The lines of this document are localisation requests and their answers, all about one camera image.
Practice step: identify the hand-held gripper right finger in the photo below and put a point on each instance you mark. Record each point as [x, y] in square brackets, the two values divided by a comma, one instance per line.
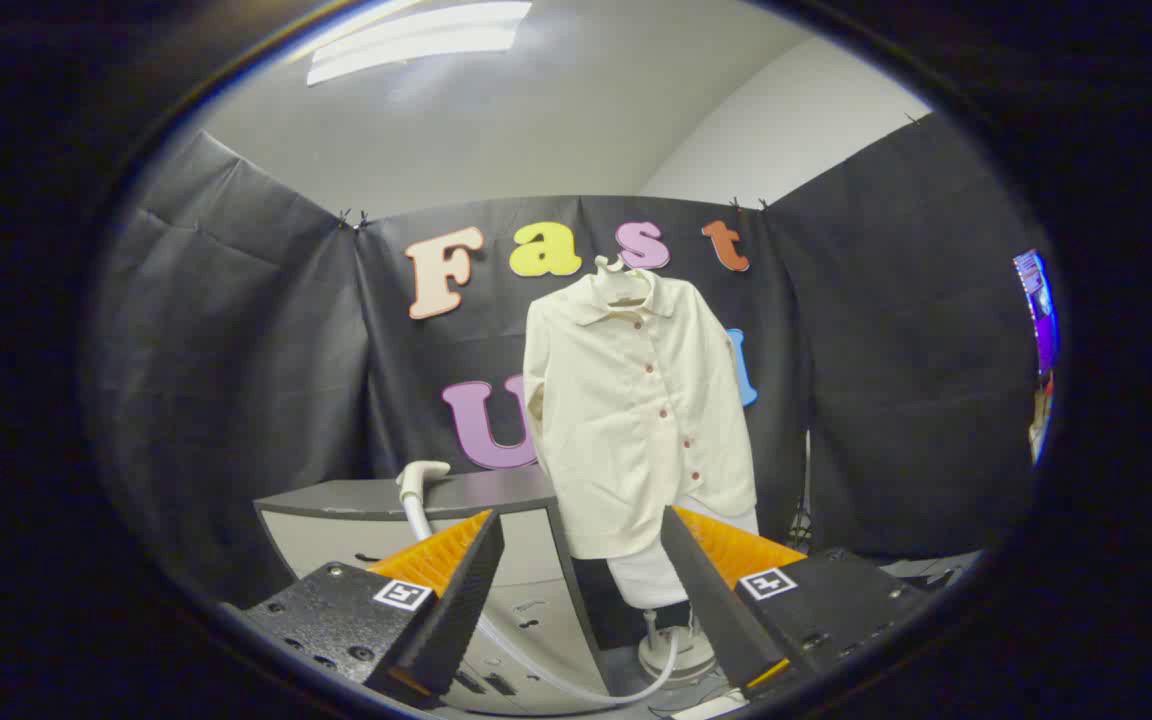
[716, 600]

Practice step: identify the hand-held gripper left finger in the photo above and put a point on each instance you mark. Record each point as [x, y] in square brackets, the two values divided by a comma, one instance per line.
[456, 610]

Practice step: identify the cream button-up shirt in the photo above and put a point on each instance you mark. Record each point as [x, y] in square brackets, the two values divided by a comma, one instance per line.
[626, 420]

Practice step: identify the white plastic clothes hanger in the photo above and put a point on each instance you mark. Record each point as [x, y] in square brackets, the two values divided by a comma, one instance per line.
[626, 290]

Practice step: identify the white round stand base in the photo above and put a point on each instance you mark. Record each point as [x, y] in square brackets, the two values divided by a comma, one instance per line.
[686, 660]

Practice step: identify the white power strip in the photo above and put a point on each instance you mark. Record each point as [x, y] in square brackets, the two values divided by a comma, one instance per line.
[711, 708]

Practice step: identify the grey cabinet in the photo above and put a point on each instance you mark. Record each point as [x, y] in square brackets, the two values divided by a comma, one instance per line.
[356, 495]

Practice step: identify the black backdrop cloth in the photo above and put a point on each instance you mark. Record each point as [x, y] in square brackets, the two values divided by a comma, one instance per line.
[236, 350]

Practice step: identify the wall poster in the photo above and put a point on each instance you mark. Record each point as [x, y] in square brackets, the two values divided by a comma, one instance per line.
[1039, 310]

